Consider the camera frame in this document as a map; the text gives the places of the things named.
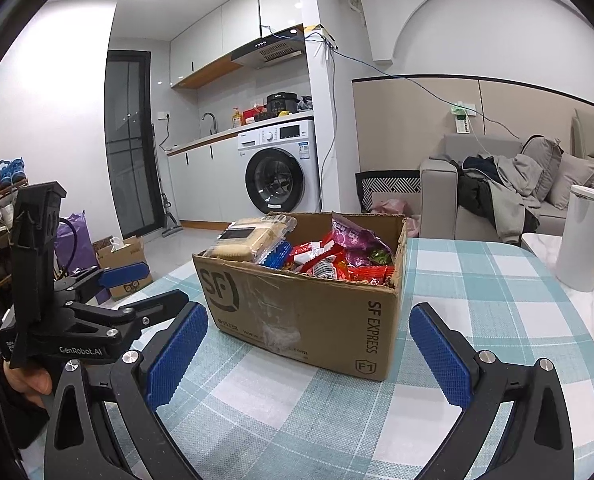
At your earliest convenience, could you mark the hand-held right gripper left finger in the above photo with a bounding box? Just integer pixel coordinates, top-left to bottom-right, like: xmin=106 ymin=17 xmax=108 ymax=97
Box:
xmin=42 ymin=302 xmax=209 ymax=480

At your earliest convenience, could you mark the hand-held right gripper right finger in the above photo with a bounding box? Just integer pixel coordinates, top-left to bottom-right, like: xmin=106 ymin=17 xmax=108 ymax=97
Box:
xmin=409 ymin=302 xmax=575 ymax=480

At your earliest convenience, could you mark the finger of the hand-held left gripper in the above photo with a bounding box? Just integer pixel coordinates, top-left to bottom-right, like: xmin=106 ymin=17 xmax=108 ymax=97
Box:
xmin=74 ymin=289 xmax=190 ymax=333
xmin=52 ymin=261 xmax=148 ymax=306

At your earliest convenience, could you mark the clear biscuit packet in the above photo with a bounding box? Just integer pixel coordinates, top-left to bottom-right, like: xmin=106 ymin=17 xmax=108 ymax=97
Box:
xmin=211 ymin=216 xmax=298 ymax=263

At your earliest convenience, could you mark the brown cardboard box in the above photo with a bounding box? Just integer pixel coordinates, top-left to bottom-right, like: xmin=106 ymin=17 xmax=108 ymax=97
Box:
xmin=192 ymin=211 xmax=409 ymax=382

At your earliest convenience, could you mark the blue cookie packet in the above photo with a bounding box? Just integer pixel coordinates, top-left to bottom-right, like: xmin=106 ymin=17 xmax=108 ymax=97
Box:
xmin=256 ymin=242 xmax=293 ymax=268

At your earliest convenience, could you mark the purple candy packet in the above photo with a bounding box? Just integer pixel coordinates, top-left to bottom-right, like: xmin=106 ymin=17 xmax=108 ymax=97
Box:
xmin=331 ymin=211 xmax=395 ymax=267

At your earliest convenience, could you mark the white and red snack packet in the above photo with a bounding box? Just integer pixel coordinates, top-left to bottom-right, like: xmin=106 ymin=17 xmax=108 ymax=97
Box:
xmin=289 ymin=239 xmax=350 ymax=280

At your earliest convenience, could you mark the person's left hand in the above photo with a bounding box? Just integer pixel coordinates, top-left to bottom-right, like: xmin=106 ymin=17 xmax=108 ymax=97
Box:
xmin=2 ymin=362 xmax=58 ymax=408

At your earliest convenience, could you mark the printed cardboard box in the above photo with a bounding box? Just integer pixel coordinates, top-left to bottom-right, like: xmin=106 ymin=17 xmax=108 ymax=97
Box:
xmin=93 ymin=235 xmax=154 ymax=302

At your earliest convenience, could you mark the purple bag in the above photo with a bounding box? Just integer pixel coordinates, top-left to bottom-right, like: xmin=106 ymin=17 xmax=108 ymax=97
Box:
xmin=54 ymin=210 xmax=105 ymax=301

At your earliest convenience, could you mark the stick vacuum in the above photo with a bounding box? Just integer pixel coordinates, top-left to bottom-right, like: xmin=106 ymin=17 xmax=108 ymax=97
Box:
xmin=149 ymin=122 xmax=182 ymax=238

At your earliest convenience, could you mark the white kitchen counter cabinet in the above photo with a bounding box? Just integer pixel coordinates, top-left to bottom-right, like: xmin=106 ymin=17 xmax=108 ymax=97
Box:
xmin=167 ymin=127 xmax=240 ymax=226

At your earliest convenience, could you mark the dark glass door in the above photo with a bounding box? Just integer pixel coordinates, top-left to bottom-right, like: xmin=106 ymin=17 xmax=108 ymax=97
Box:
xmin=104 ymin=50 xmax=170 ymax=238

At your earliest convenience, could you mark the pink bag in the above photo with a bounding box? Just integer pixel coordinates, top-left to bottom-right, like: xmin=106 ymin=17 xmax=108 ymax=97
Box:
xmin=372 ymin=199 xmax=420 ymax=238

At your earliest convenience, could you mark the beige sofa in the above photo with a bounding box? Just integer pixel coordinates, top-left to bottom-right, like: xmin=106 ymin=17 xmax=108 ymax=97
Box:
xmin=419 ymin=110 xmax=594 ymax=246

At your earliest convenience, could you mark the dark jacket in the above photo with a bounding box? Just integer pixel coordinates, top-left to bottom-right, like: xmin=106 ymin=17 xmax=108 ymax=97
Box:
xmin=459 ymin=156 xmax=540 ymax=246

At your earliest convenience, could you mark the patterned basket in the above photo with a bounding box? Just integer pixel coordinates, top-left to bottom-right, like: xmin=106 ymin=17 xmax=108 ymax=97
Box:
xmin=355 ymin=170 xmax=423 ymax=213

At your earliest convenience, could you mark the white washing machine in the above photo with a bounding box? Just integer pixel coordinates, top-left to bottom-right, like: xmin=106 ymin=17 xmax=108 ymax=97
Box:
xmin=237 ymin=119 xmax=322 ymax=215

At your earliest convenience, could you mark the white cylindrical bin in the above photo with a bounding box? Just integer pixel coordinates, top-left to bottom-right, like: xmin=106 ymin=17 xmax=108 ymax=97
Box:
xmin=556 ymin=184 xmax=594 ymax=293

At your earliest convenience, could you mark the grey garment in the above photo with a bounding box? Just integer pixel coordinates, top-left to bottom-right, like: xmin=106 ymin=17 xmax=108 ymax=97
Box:
xmin=477 ymin=152 xmax=545 ymax=241

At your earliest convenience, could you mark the grey pillow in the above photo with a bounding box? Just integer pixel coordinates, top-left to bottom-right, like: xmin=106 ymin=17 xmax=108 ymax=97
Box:
xmin=522 ymin=136 xmax=562 ymax=201
xmin=547 ymin=152 xmax=594 ymax=211

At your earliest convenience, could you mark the black rice cooker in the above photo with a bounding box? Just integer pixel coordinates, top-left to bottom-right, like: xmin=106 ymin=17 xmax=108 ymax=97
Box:
xmin=266 ymin=91 xmax=300 ymax=118

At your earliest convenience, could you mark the range hood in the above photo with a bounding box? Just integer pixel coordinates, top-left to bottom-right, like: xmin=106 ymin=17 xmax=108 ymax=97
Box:
xmin=231 ymin=24 xmax=308 ymax=70

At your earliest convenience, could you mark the green and white wall socket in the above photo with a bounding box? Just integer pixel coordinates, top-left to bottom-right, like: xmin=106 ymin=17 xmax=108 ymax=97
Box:
xmin=449 ymin=101 xmax=478 ymax=134

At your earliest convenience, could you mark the white wall cabinet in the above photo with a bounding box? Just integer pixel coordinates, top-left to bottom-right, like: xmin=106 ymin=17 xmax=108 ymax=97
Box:
xmin=169 ymin=0 xmax=300 ymax=90

